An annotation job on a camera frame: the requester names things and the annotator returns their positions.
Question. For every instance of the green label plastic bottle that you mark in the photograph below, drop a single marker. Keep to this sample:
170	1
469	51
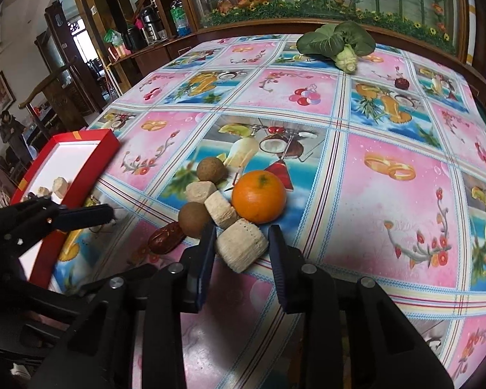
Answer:
180	18

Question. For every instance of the dark wooden chair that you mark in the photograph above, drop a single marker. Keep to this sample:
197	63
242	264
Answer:
67	96

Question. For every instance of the red tray with white base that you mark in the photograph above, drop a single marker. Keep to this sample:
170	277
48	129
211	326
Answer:
66	169

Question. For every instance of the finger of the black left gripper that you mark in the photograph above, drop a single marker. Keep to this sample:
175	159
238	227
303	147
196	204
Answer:
65	219

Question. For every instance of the colourful fruit print tablecloth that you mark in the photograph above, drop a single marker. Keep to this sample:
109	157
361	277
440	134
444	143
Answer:
380	181

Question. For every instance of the beige round cake piece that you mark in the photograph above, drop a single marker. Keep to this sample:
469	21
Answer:
241	244

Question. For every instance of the dark red jujube date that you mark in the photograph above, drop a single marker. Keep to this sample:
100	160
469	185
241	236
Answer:
166	239

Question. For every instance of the orange mandarin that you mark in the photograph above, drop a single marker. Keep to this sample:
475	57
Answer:
259	197

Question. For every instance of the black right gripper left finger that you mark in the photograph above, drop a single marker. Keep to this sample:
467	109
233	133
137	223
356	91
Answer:
97	350

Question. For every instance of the green leafy vegetable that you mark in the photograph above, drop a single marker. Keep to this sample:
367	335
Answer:
344	44

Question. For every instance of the small dark red date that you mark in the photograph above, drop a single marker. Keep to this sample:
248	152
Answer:
402	83

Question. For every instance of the glass flower display cabinet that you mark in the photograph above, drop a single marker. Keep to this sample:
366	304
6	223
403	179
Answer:
328	0

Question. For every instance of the black thermos flask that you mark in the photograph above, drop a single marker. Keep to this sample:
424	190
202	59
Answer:
150	22

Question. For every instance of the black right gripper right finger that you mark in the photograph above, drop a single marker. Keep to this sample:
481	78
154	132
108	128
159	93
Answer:
354	334

